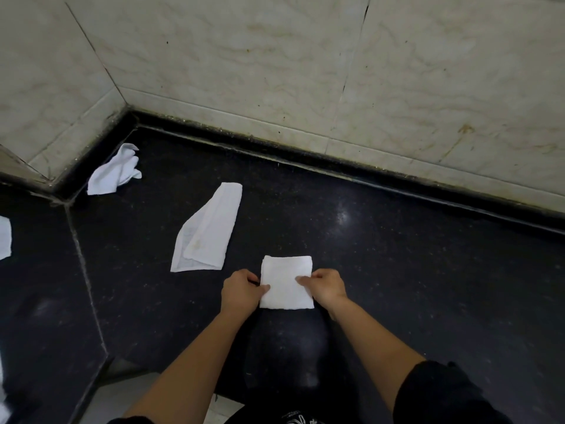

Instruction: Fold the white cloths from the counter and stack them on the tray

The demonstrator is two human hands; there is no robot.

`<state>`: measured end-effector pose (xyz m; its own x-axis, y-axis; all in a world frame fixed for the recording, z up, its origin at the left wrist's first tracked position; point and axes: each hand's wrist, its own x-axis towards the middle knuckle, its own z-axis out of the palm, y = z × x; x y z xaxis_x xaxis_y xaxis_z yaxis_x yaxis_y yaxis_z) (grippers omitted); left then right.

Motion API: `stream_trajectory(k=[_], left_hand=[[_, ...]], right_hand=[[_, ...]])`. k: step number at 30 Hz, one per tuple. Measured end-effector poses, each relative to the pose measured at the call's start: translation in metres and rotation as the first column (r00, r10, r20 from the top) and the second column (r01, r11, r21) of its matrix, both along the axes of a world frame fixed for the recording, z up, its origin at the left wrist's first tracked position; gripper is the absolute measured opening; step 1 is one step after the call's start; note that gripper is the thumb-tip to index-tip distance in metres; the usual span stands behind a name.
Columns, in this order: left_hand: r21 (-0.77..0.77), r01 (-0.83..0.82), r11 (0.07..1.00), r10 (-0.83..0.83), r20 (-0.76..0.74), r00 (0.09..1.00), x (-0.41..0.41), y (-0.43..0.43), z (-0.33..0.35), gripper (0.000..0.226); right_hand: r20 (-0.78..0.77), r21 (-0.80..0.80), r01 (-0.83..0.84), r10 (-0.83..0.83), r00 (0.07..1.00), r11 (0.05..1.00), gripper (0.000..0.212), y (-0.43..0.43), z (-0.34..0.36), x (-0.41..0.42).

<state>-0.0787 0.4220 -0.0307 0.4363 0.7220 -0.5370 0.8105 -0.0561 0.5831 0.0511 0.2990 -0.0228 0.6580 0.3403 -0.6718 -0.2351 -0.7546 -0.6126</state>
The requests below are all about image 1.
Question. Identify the person's right hand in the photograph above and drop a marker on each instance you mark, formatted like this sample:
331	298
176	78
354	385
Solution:
329	289

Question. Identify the person's left hand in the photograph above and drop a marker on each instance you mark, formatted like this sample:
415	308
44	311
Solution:
240	295

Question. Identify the white terry cloth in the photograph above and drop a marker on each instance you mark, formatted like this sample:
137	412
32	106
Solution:
284	287

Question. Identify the group of white cloths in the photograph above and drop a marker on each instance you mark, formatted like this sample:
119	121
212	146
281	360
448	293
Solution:
207	234

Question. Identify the person's left forearm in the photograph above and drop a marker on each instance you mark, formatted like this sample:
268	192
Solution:
190	375

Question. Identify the person's right forearm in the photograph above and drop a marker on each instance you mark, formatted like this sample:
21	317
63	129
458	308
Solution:
379	348

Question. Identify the grey cabinet door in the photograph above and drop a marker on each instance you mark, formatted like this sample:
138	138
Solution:
119	397

